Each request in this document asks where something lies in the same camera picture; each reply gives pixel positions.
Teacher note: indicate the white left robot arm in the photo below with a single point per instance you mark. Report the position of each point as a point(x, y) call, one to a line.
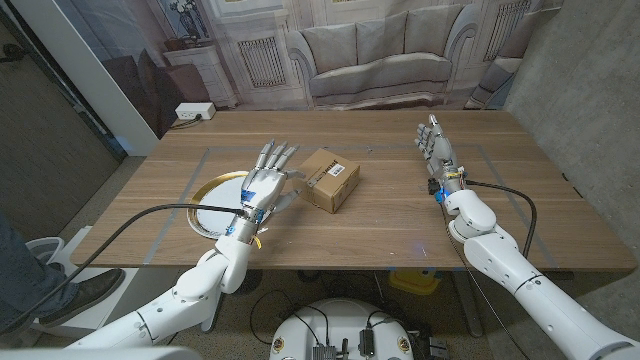
point(200, 290)

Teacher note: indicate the white wall post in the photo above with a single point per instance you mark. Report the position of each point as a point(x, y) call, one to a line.
point(85, 75)

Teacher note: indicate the white floor stand base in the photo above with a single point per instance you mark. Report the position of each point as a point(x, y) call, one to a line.
point(42, 246)

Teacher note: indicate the grey table leg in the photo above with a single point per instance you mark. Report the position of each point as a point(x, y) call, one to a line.
point(467, 305)

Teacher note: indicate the printed living room backdrop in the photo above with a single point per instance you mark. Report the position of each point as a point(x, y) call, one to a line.
point(380, 50)

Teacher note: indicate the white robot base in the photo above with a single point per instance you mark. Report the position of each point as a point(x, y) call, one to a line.
point(340, 320)

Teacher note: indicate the black power adapter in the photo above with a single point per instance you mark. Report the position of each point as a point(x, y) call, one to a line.
point(366, 342)

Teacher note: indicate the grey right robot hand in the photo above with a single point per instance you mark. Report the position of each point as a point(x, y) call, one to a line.
point(442, 152)

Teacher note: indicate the white paper plate gold rim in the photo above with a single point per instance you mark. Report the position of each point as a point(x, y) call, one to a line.
point(220, 192)

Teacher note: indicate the yellow object under table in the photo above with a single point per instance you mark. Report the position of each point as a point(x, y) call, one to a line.
point(415, 282)

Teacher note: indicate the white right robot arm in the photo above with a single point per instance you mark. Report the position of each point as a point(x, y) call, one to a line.
point(545, 300)

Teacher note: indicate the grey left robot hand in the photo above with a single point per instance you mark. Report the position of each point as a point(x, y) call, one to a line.
point(262, 190)

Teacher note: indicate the person leg in jeans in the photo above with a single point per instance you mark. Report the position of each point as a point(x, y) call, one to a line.
point(20, 275)

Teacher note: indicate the black round floor disc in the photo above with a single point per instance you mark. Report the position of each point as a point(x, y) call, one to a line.
point(254, 282)

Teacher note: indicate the white power strip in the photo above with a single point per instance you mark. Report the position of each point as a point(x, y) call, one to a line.
point(195, 110)

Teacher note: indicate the brown cardboard box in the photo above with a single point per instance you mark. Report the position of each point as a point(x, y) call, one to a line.
point(330, 185)

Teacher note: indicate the dark leather shoe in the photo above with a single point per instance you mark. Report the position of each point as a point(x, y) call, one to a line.
point(85, 295)

